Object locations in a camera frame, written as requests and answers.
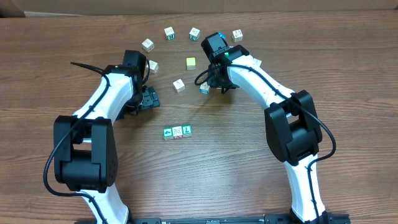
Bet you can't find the green numeral four block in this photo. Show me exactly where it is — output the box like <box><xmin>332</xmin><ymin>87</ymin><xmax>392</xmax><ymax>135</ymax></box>
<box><xmin>163</xmin><ymin>128</ymin><xmax>174</xmax><ymax>140</ymax></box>

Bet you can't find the wooden block red side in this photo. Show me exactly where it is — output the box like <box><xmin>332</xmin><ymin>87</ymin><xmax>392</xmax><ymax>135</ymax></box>
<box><xmin>172</xmin><ymin>126</ymin><xmax>183</xmax><ymax>139</ymax></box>

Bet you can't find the green letter L block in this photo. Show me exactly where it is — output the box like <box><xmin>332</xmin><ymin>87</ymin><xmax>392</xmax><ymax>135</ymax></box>
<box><xmin>182</xmin><ymin>124</ymin><xmax>192</xmax><ymax>138</ymax></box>

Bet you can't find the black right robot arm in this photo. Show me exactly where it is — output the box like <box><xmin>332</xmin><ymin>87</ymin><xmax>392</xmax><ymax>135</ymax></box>
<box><xmin>201</xmin><ymin>32</ymin><xmax>328</xmax><ymax>223</ymax></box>

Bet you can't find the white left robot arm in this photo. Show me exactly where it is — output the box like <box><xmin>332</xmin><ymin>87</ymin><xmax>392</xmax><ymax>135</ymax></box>
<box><xmin>43</xmin><ymin>50</ymin><xmax>160</xmax><ymax>223</ymax></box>

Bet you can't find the wooden block blue side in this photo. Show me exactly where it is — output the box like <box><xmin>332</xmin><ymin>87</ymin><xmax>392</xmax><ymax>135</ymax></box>
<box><xmin>200</xmin><ymin>82</ymin><xmax>210</xmax><ymax>95</ymax></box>

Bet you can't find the yellow top wooden block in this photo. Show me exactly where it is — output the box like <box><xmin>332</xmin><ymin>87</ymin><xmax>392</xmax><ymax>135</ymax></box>
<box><xmin>186</xmin><ymin>57</ymin><xmax>196</xmax><ymax>70</ymax></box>

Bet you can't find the wooden block yellow side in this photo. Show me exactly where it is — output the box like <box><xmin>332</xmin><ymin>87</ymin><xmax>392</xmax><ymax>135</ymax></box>
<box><xmin>147</xmin><ymin>60</ymin><xmax>159</xmax><ymax>73</ymax></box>

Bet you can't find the plain wooden block center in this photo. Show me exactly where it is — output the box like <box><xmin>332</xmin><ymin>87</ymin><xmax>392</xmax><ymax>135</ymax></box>
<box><xmin>173</xmin><ymin>79</ymin><xmax>185</xmax><ymax>93</ymax></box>

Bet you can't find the plain wooden block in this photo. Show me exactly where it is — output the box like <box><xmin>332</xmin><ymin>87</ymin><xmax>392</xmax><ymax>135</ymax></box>
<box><xmin>173</xmin><ymin>79</ymin><xmax>185</xmax><ymax>93</ymax></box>
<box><xmin>142</xmin><ymin>39</ymin><xmax>154</xmax><ymax>52</ymax></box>

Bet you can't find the blue top wooden block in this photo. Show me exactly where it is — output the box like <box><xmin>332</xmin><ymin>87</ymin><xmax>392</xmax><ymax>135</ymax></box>
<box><xmin>218</xmin><ymin>32</ymin><xmax>226</xmax><ymax>39</ymax></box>

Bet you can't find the wooden block isolated right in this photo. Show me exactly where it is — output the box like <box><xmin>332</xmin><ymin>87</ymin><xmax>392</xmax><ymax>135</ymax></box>
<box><xmin>254</xmin><ymin>58</ymin><xmax>262</xmax><ymax>67</ymax></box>

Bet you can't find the wooden block far right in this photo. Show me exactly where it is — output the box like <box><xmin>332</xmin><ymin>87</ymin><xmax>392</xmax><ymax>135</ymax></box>
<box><xmin>232</xmin><ymin>29</ymin><xmax>243</xmax><ymax>42</ymax></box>

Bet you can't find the wooden block teal side right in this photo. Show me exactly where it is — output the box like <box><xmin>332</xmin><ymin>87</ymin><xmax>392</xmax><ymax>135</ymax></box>
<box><xmin>189</xmin><ymin>27</ymin><xmax>200</xmax><ymax>42</ymax></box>

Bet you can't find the wooden block teal side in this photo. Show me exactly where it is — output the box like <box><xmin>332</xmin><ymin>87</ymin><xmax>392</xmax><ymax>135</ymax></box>
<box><xmin>189</xmin><ymin>27</ymin><xmax>200</xmax><ymax>42</ymax></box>
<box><xmin>164</xmin><ymin>27</ymin><xmax>175</xmax><ymax>40</ymax></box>

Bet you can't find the plain wooden block upper left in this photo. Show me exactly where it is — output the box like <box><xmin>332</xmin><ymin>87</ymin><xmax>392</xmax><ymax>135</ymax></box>
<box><xmin>142</xmin><ymin>39</ymin><xmax>154</xmax><ymax>52</ymax></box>

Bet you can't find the wooden block teal side left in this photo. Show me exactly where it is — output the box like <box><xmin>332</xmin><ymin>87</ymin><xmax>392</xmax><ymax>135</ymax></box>
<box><xmin>164</xmin><ymin>27</ymin><xmax>175</xmax><ymax>40</ymax></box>

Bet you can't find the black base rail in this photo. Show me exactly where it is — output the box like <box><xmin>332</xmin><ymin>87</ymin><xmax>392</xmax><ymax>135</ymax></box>
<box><xmin>74</xmin><ymin>213</ymin><xmax>352</xmax><ymax>224</ymax></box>

